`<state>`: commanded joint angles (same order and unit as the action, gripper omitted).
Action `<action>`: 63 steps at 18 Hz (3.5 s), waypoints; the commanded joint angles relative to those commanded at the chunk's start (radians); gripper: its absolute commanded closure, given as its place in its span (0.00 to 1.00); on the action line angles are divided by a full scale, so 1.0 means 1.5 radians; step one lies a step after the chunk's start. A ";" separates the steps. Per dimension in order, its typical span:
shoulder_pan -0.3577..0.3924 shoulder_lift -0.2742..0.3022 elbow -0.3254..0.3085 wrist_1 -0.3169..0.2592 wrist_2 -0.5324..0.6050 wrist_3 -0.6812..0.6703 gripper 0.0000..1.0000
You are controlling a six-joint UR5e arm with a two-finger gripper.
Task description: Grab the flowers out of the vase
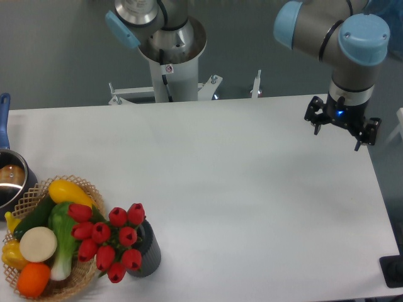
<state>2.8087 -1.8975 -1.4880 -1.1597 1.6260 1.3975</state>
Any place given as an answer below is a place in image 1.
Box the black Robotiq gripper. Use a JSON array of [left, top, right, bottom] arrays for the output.
[[304, 92, 382, 152]]

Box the red tulip bouquet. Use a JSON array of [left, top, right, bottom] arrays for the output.
[[67, 203, 145, 283]]

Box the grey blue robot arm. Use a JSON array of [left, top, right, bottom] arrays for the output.
[[105, 1, 390, 145]]

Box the dark grey ribbed vase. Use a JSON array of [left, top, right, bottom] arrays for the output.
[[127, 220, 161, 277]]

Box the black device at edge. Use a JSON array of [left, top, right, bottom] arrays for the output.
[[379, 255, 402, 288]]

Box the yellow squash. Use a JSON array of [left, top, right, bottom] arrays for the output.
[[48, 179, 96, 208]]

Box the green bok choy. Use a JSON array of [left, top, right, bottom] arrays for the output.
[[48, 201, 77, 281]]

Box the dark green cucumber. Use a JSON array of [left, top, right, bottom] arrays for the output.
[[13, 194, 56, 240]]

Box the round cream disc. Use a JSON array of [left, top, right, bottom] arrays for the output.
[[20, 226, 57, 262]]

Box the woven wicker basket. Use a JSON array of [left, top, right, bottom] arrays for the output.
[[1, 175, 106, 301]]

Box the yellow banana tip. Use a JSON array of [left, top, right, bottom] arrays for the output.
[[4, 211, 21, 233]]

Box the orange fruit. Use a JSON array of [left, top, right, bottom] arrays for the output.
[[16, 262, 50, 298]]

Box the yellow bell pepper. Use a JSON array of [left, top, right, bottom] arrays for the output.
[[1, 240, 29, 271]]

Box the white frame at right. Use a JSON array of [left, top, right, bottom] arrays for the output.
[[386, 108, 403, 143]]

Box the blue handled saucepan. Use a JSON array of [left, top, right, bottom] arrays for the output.
[[1, 93, 37, 221]]

